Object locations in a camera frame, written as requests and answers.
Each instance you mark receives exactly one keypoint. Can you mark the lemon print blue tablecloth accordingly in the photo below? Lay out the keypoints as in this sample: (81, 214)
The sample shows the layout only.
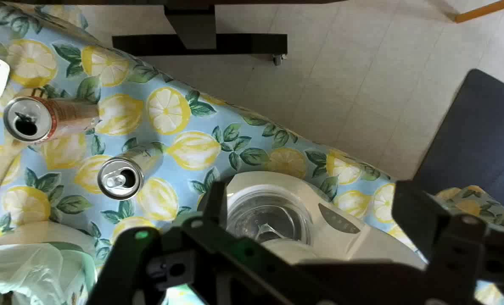
(206, 146)

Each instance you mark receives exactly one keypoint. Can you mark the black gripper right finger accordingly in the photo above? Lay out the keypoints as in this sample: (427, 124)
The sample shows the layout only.
(419, 212)

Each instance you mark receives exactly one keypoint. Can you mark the black wheeled table base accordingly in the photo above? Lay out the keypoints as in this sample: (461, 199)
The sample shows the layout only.
(195, 43)

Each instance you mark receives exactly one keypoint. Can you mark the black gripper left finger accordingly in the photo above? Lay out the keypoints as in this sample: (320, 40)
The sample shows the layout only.
(218, 204)

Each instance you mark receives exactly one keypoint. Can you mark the silver soda can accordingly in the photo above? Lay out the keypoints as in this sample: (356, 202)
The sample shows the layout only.
(122, 179)

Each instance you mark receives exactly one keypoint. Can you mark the white drip coffee maker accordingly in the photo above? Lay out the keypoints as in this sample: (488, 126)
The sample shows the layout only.
(296, 192)

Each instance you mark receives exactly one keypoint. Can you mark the wooden furniture edge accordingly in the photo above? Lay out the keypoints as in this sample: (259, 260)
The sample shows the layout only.
(478, 13)

